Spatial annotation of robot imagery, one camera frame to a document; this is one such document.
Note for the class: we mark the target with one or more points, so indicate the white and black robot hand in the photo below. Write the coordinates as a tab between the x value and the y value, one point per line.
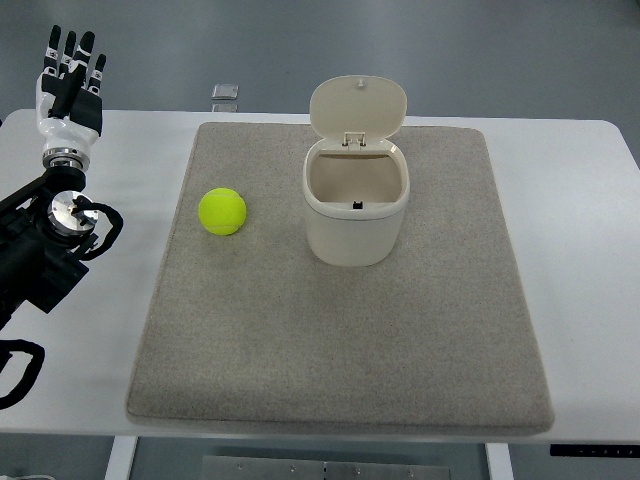
69	106

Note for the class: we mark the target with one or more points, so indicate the yellow tennis ball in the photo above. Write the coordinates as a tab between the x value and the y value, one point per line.
222	211

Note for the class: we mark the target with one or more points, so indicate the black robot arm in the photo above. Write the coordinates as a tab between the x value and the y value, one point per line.
49	231

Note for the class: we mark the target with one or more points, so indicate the small clear floor plate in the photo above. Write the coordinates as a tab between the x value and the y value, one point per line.
225	92

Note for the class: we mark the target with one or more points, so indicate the grey felt mat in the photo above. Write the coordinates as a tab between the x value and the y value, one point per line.
252	329

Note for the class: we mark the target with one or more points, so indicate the beige bin with open lid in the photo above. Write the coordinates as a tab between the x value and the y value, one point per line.
355	179

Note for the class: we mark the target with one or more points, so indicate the white left table leg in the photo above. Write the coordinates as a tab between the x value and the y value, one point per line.
120	463

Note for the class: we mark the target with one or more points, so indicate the white table leg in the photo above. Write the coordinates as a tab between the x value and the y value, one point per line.
499	461
120	463

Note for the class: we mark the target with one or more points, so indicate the white right table leg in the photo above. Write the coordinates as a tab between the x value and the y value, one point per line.
499	461

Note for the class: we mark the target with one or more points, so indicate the black table control panel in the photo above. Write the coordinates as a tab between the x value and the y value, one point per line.
625	451

